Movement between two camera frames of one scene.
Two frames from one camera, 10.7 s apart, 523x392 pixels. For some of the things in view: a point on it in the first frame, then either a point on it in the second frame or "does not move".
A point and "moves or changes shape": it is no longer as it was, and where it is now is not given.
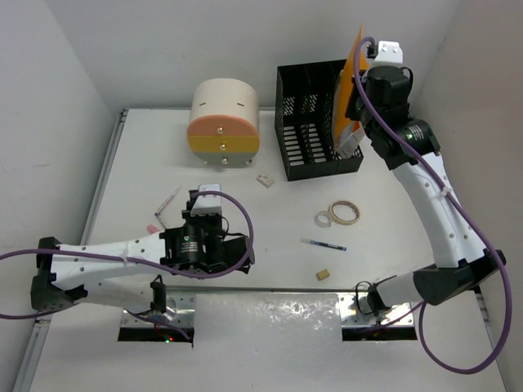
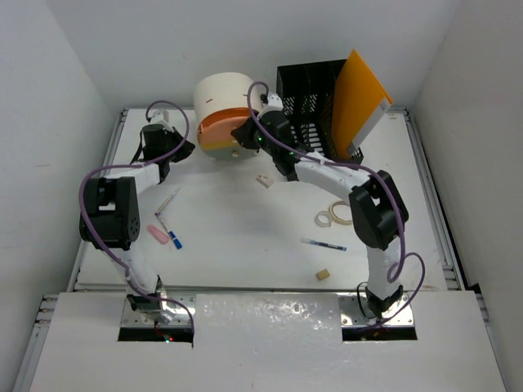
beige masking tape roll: [345, 212] does not move
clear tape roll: [324, 219] does not move
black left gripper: [192, 218] to [186, 149]
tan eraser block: [323, 274] does not move
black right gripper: [352, 111] to [243, 135]
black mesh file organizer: [305, 122] does not move
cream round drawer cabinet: [223, 128] moves or changes shape
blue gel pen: [324, 244] does not move
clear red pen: [168, 200] does not move
